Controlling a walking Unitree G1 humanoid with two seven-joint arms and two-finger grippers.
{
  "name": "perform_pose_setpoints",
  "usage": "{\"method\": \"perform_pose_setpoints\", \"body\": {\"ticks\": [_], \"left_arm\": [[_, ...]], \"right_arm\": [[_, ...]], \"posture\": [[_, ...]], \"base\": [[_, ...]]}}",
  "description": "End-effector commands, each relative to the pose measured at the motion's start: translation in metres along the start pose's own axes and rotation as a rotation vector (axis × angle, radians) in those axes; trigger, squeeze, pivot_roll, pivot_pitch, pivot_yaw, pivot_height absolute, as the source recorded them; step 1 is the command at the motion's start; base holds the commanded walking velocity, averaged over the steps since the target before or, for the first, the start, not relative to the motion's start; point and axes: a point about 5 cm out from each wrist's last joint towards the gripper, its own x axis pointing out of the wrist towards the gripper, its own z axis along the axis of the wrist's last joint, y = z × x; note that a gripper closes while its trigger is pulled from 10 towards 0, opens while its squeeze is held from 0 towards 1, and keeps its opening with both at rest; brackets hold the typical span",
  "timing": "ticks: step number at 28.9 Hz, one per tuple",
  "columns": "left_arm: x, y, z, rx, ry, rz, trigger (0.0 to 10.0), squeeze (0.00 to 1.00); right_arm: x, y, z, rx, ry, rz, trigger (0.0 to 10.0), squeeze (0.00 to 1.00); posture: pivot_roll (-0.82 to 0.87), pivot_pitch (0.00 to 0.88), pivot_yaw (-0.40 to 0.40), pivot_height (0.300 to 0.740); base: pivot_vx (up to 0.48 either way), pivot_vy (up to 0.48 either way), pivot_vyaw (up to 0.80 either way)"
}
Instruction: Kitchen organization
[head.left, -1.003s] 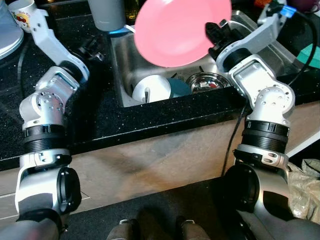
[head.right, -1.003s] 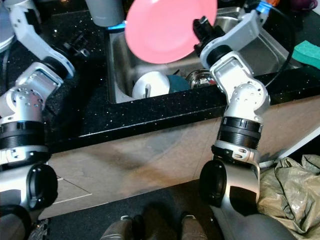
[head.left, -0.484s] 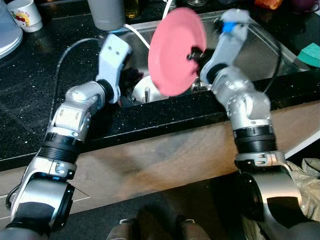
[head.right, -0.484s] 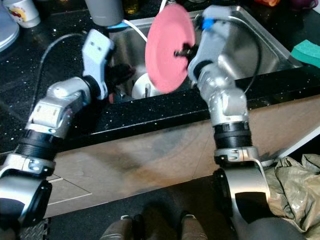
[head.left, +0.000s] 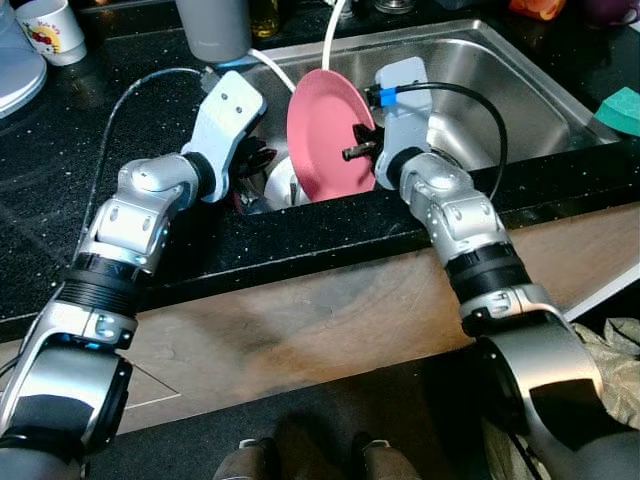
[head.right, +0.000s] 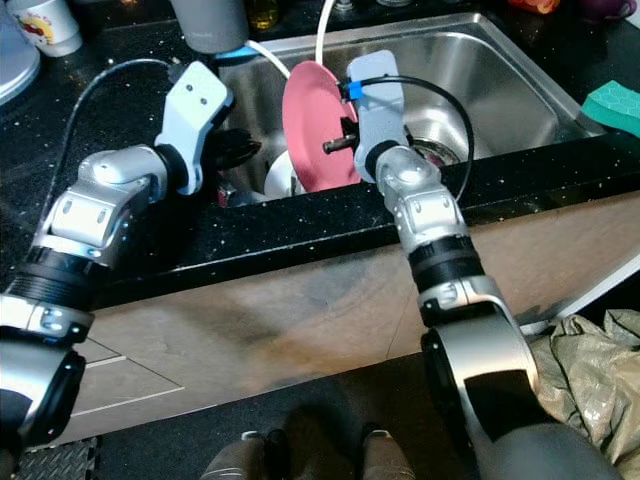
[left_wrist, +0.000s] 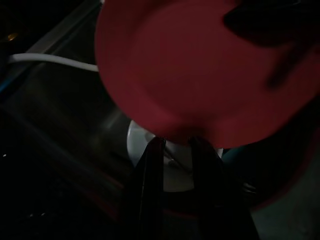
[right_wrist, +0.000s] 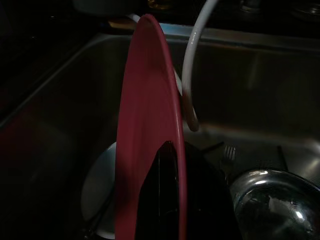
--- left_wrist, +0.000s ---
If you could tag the white bowl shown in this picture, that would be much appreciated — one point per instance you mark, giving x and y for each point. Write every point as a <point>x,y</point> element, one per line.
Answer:
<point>175,175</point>

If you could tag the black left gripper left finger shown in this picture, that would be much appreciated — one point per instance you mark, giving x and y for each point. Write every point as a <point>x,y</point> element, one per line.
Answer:
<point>147,200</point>

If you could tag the pink round plate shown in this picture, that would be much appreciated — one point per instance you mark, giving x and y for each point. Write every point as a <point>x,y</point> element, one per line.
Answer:
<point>187,75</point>

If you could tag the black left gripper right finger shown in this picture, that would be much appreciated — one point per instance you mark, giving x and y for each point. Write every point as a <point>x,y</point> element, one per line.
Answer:
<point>215,200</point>

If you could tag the light blue plate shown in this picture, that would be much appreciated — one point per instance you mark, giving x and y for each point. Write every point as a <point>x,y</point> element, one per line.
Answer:
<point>235,160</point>

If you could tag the stainless steel sink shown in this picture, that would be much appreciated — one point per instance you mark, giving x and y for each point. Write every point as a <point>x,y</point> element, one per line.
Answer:
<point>62,100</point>

